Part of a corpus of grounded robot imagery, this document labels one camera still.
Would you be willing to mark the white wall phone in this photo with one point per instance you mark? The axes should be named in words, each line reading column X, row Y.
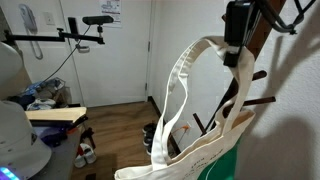
column 28, row 16

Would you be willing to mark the brown wooden coat stand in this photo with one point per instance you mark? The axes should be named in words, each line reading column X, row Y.
column 266, row 30

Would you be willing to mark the light wooden board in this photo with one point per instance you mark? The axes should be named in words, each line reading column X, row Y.
column 55, row 114

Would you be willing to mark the black stereo camera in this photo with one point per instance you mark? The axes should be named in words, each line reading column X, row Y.
column 97, row 20

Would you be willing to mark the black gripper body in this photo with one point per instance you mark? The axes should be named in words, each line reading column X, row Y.
column 237, row 23

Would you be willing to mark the blue cloth pile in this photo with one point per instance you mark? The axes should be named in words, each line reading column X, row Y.
column 31, row 90

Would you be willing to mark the small black floor object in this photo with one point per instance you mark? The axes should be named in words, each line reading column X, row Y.
column 90, row 177

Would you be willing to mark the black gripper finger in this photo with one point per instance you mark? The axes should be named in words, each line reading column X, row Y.
column 231, row 59

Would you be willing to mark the white plastic bag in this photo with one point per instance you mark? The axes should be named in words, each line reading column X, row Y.
column 41, row 104

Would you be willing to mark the paper poster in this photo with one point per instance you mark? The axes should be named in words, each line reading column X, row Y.
column 110, row 11

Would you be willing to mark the black clamp orange tip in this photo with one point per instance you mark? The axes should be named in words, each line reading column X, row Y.
column 71, row 128

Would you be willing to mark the white sneaker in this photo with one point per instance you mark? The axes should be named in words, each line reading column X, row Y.
column 89, row 152
column 80, row 162

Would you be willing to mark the cream San Francisco tote bag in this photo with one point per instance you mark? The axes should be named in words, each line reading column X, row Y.
column 200, row 156

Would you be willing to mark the white door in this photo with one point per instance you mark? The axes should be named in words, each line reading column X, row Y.
column 113, row 66

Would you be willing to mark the white light switch plate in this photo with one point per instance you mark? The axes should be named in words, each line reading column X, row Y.
column 49, row 18

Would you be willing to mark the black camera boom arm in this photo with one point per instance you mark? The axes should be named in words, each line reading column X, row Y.
column 36, row 37

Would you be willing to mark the grey sneaker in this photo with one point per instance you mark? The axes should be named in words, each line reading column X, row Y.
column 149, row 150
column 149, row 128
column 149, row 139

